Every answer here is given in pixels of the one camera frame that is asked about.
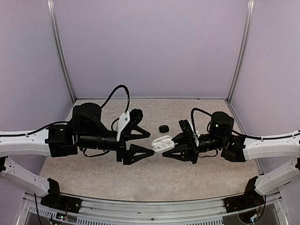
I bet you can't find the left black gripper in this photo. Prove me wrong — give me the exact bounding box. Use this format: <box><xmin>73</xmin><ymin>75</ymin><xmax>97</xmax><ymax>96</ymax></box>
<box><xmin>78</xmin><ymin>127</ymin><xmax>155</xmax><ymax>165</ymax></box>

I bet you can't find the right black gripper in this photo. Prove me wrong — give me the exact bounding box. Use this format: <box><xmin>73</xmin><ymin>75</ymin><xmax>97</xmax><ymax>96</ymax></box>
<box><xmin>161</xmin><ymin>132</ymin><xmax>226</xmax><ymax>165</ymax></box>

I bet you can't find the white earbud with stem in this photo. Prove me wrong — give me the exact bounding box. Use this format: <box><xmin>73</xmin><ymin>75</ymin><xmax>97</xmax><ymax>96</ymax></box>
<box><xmin>164</xmin><ymin>141</ymin><xmax>174</xmax><ymax>148</ymax></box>

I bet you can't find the white earbud charging case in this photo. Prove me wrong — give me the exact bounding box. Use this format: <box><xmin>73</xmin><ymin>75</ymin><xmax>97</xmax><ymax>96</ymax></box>
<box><xmin>151</xmin><ymin>135</ymin><xmax>175</xmax><ymax>154</ymax></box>

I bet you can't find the black earbud charging case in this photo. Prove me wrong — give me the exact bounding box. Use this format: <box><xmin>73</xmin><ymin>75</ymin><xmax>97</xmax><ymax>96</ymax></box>
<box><xmin>158</xmin><ymin>125</ymin><xmax>169</xmax><ymax>133</ymax></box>

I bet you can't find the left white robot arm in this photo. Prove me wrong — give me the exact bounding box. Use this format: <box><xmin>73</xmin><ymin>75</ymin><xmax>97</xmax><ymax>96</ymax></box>
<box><xmin>0</xmin><ymin>103</ymin><xmax>154</xmax><ymax>209</ymax></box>

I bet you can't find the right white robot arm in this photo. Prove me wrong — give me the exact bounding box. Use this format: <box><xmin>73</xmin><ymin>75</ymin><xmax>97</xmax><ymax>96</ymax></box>
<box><xmin>162</xmin><ymin>111</ymin><xmax>300</xmax><ymax>208</ymax></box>

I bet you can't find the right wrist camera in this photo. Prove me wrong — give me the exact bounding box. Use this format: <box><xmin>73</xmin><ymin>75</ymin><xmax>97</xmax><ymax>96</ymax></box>
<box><xmin>179</xmin><ymin>120</ymin><xmax>199</xmax><ymax>147</ymax></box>

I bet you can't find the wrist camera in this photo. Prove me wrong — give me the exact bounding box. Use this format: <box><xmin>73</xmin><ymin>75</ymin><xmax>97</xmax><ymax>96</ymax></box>
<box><xmin>116</xmin><ymin>109</ymin><xmax>143</xmax><ymax>142</ymax></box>
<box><xmin>179</xmin><ymin>120</ymin><xmax>199</xmax><ymax>147</ymax></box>

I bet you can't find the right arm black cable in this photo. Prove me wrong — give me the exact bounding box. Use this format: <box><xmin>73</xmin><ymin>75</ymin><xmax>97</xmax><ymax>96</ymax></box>
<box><xmin>190</xmin><ymin>108</ymin><xmax>300</xmax><ymax>160</ymax></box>

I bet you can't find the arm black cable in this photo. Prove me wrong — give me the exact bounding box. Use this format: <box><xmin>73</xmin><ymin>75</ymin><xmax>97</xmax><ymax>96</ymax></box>
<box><xmin>190</xmin><ymin>108</ymin><xmax>300</xmax><ymax>160</ymax></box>
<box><xmin>0</xmin><ymin>84</ymin><xmax>131</xmax><ymax>158</ymax></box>

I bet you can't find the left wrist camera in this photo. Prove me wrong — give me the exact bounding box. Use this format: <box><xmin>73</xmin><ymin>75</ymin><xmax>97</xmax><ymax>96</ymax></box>
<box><xmin>116</xmin><ymin>109</ymin><xmax>143</xmax><ymax>142</ymax></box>

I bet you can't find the front aluminium rail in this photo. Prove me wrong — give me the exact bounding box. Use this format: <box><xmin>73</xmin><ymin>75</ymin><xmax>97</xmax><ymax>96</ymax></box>
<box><xmin>16</xmin><ymin>189</ymin><xmax>290</xmax><ymax>225</ymax></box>

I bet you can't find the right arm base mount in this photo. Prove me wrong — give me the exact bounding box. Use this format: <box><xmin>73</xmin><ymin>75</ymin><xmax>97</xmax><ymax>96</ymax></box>
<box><xmin>223</xmin><ymin>176</ymin><xmax>265</xmax><ymax>213</ymax></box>

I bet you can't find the right aluminium frame post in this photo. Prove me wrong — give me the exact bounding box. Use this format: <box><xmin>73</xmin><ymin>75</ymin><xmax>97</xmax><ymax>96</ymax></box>
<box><xmin>226</xmin><ymin>0</ymin><xmax>255</xmax><ymax>101</ymax></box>

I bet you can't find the aluminium frame post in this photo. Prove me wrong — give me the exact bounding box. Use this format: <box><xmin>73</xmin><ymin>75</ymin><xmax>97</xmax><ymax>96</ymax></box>
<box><xmin>46</xmin><ymin>0</ymin><xmax>77</xmax><ymax>104</ymax></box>
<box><xmin>226</xmin><ymin>0</ymin><xmax>255</xmax><ymax>101</ymax></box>

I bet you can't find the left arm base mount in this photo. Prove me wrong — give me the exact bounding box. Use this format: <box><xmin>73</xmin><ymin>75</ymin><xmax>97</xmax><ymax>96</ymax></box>
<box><xmin>40</xmin><ymin>178</ymin><xmax>82</xmax><ymax>214</ymax></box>

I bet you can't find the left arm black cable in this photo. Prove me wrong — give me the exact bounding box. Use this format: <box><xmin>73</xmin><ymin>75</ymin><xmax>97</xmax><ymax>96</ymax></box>
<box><xmin>0</xmin><ymin>84</ymin><xmax>131</xmax><ymax>158</ymax></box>

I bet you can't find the left aluminium frame post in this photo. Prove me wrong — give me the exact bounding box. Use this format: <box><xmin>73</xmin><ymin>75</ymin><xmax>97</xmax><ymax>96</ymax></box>
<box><xmin>46</xmin><ymin>0</ymin><xmax>77</xmax><ymax>104</ymax></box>

